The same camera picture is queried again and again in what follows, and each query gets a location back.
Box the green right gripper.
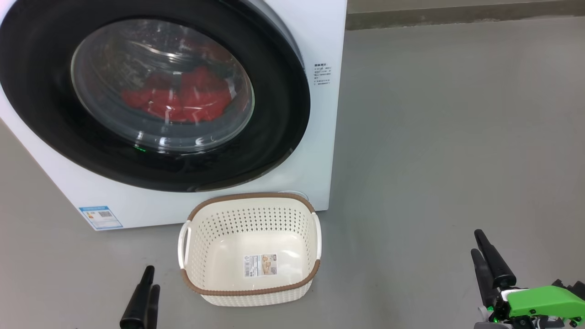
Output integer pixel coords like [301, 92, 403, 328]
[471, 229, 585, 329]

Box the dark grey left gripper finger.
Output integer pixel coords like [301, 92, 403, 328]
[120, 265, 155, 329]
[145, 284, 161, 329]

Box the red and white garment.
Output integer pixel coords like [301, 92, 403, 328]
[121, 65, 233, 123]

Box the printed paper product label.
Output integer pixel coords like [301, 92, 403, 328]
[243, 254, 278, 278]

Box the cream basket with brown rim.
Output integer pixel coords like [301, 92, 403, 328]
[177, 192, 322, 307]

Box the white front-load washing machine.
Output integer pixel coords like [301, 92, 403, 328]
[0, 0, 348, 231]

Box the blue energy label sticker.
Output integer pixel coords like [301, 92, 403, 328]
[79, 206, 123, 230]

